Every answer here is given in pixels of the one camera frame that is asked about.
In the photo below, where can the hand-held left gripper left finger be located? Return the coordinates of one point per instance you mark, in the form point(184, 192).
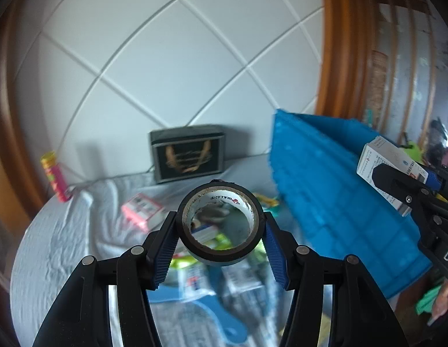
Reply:
point(162, 260)

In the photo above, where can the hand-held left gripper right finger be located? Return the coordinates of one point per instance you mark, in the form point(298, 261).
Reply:
point(276, 260)

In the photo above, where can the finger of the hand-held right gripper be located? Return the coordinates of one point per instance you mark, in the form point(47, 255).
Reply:
point(397, 184)
point(434, 181)

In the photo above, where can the white blue medicine box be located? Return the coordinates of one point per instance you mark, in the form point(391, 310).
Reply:
point(375, 151)

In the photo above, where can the black tape roll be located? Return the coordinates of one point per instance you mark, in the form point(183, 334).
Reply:
point(220, 257)

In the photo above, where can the blue plastic storage crate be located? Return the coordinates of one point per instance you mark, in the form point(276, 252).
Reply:
point(318, 188)

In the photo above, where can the person's right hand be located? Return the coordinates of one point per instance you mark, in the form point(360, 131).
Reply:
point(444, 300)

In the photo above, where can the pink medicine box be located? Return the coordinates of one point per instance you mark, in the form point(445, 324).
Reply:
point(142, 209)

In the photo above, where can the green cloth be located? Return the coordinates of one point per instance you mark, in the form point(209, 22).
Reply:
point(426, 300)

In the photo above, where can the blue plastic board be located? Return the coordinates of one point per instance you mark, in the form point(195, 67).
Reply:
point(224, 314)

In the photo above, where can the black gift box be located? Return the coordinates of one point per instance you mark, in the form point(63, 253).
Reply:
point(188, 155)

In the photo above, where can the wooden frosted glass screen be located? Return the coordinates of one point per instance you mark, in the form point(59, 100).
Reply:
point(408, 61)

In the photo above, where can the red yellow can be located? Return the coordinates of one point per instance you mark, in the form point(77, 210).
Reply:
point(56, 177)

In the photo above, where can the wooden wall pillar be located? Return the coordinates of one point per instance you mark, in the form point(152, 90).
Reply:
point(7, 133)
point(339, 43)

